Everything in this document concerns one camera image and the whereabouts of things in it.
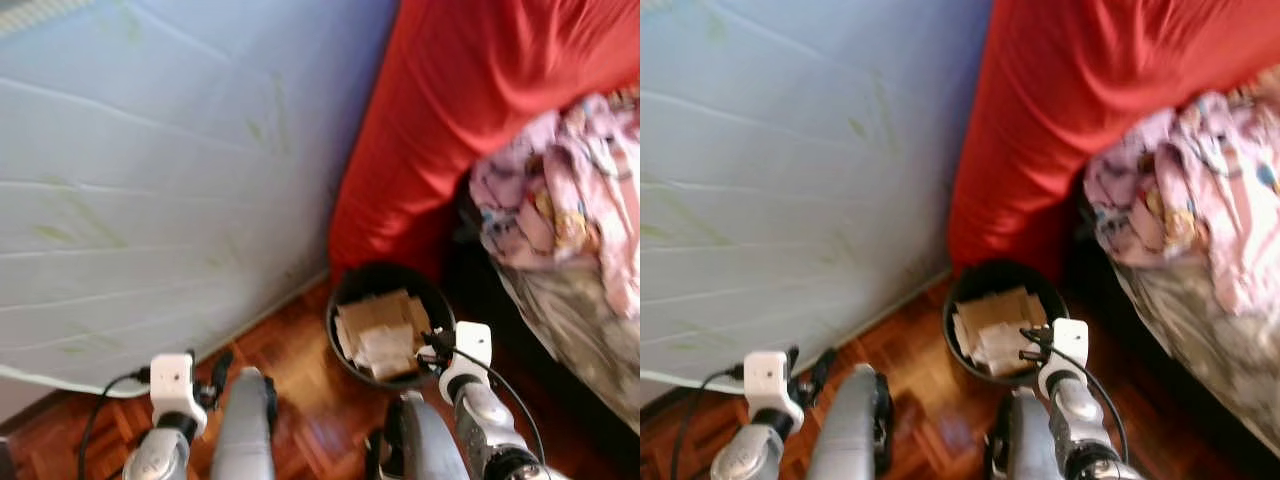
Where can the pink cartoon print blanket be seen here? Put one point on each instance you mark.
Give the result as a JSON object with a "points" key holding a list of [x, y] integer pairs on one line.
{"points": [[570, 190], [1190, 190]]}

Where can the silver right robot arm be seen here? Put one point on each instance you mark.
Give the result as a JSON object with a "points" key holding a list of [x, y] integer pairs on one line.
{"points": [[1080, 425], [490, 425]]}

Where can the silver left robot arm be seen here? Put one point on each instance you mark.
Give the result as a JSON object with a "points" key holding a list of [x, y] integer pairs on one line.
{"points": [[160, 455], [745, 455]]}

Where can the crumpled white paper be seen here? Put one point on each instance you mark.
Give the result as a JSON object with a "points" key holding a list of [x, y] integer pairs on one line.
{"points": [[388, 352], [1002, 348]]}

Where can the brown cardboard pieces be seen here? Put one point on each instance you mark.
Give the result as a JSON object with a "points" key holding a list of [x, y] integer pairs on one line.
{"points": [[375, 312], [990, 308]]}

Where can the grey robot left leg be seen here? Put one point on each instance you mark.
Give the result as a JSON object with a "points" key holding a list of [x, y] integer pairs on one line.
{"points": [[245, 430], [850, 425]]}

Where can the grey robot leg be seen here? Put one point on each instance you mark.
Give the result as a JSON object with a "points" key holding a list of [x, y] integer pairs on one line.
{"points": [[1025, 445], [245, 430], [425, 445], [850, 425]]}

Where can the black round waste bin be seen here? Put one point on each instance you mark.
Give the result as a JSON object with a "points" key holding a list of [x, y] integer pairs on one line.
{"points": [[390, 275], [1005, 270]]}

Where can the grey robot right leg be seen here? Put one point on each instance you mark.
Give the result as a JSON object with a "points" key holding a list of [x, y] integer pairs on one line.
{"points": [[425, 445], [1025, 445]]}

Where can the bed with beige floral sheet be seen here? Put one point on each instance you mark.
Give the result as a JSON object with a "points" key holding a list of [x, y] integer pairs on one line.
{"points": [[1210, 350], [590, 340]]}

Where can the large red fabric cushion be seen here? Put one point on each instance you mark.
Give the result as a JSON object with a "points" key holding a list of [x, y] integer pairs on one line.
{"points": [[450, 120], [1080, 110]]}

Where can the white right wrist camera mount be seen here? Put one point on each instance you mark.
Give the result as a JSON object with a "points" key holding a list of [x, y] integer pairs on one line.
{"points": [[1068, 345], [470, 350]]}

